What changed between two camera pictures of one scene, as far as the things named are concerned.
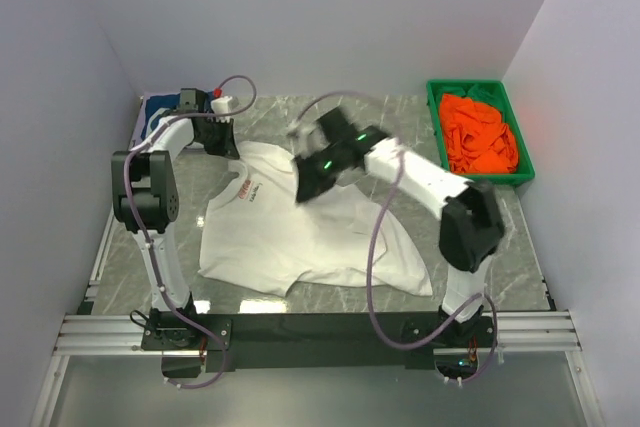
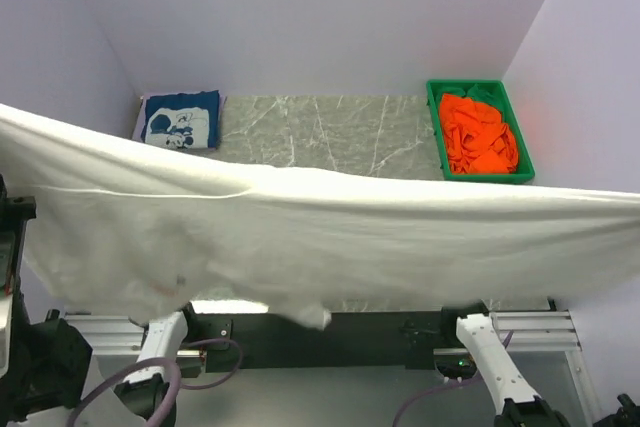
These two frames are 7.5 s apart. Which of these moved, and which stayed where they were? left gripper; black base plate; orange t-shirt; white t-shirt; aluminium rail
Moved: left gripper; white t-shirt
Stayed: black base plate; aluminium rail; orange t-shirt
